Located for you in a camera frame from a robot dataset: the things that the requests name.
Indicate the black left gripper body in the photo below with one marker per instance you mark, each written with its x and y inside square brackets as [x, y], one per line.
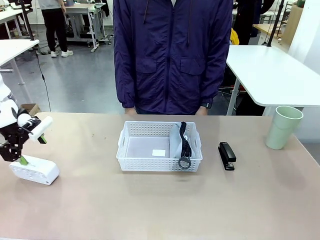
[17, 135]

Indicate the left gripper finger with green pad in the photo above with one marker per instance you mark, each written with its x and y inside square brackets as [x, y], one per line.
[12, 153]
[42, 139]

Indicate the white rounded electronic device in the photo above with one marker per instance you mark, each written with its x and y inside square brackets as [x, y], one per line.
[35, 171]

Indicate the black stapler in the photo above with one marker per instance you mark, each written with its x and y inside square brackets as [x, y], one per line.
[227, 155]

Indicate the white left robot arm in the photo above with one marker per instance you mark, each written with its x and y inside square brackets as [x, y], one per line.
[6, 110]

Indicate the white perforated plastic basket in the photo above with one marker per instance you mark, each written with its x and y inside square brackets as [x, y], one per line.
[150, 163]

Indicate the person's right hand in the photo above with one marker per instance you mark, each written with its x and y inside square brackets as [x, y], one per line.
[130, 111]

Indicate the person's left hand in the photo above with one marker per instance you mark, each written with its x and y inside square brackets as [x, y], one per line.
[201, 111]

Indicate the brown cardboard box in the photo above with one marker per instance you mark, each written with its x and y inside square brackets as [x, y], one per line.
[31, 108]

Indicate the white table with grey leg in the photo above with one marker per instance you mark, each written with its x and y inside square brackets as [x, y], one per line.
[12, 50]

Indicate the background person black trousers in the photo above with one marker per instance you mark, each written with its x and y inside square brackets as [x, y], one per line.
[56, 25]

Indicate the black clamp stand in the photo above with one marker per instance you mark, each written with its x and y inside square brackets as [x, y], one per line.
[27, 20]

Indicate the white label sticker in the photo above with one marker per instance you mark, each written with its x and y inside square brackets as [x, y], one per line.
[159, 153]

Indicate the background white desk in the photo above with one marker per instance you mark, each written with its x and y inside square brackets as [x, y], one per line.
[10, 15]

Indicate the person in purple jacket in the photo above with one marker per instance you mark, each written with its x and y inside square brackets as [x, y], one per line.
[172, 55]

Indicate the black wrist watch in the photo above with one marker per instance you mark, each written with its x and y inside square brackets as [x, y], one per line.
[207, 105]

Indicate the yellow cloth item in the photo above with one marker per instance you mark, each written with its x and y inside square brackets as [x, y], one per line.
[234, 37]

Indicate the pale green plastic cup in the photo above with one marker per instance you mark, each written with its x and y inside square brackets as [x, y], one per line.
[281, 130]

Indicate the wooden background desk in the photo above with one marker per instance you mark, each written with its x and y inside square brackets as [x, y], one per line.
[267, 28]

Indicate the black pole stand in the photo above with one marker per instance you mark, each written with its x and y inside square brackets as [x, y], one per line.
[273, 22]

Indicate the light wooden cabinet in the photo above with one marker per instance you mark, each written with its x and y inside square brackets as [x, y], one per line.
[293, 25]

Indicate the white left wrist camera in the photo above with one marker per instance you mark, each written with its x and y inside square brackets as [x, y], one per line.
[41, 127]

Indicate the background desk metal frame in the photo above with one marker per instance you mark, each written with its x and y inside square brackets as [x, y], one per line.
[87, 22]

